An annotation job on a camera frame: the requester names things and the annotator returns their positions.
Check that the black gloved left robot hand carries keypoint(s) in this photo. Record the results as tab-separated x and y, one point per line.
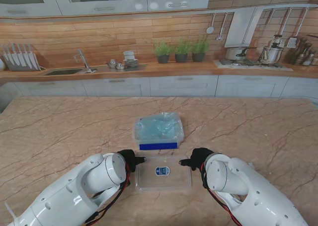
130	159

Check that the clear plastic lid blue label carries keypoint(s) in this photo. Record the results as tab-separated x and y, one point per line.
164	181

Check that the clear bubble film sheet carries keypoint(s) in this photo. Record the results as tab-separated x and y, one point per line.
159	128

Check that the printed kitchen backdrop banner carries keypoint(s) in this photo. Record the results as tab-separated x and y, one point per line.
99	37

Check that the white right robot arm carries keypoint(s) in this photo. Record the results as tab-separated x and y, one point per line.
248	193

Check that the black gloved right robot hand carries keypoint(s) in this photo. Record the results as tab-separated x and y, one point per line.
198	159

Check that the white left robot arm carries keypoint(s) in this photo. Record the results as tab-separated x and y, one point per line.
74	193

